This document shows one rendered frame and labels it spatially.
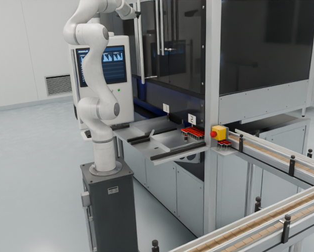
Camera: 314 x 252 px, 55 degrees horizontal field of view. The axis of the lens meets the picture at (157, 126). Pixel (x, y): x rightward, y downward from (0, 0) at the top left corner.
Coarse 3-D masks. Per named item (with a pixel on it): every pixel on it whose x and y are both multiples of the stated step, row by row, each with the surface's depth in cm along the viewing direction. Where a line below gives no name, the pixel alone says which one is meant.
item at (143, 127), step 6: (144, 120) 241; (150, 120) 243; (156, 120) 246; (162, 120) 248; (132, 126) 230; (138, 126) 236; (144, 126) 236; (150, 126) 235; (156, 126) 234; (162, 126) 234; (168, 126) 233; (174, 126) 225; (180, 126) 228; (138, 132) 222; (144, 132) 214; (150, 132) 216
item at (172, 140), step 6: (168, 132) 213; (174, 132) 216; (180, 132) 219; (150, 138) 206; (156, 138) 210; (162, 138) 210; (168, 138) 210; (174, 138) 209; (180, 138) 209; (156, 144) 200; (162, 144) 192; (168, 144) 200; (174, 144) 199; (180, 144) 199; (186, 144) 191; (192, 144) 193; (168, 150) 187
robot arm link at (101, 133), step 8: (80, 104) 161; (88, 104) 159; (96, 104) 158; (80, 112) 161; (88, 112) 159; (96, 112) 158; (88, 120) 162; (96, 120) 167; (96, 128) 163; (104, 128) 164; (96, 136) 163; (104, 136) 163; (112, 136) 168
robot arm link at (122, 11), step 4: (116, 0) 173; (120, 0) 173; (124, 0) 175; (120, 4) 173; (124, 4) 175; (128, 4) 185; (116, 8) 174; (120, 8) 174; (124, 8) 177; (128, 8) 183; (120, 12) 180; (124, 12) 182; (128, 12) 186
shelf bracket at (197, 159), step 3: (198, 153) 205; (195, 156) 204; (198, 156) 205; (174, 159) 196; (177, 159) 197; (180, 159) 198; (183, 159) 199; (186, 159) 201; (192, 159) 204; (195, 159) 205; (198, 159) 206; (192, 162) 204; (195, 162) 205
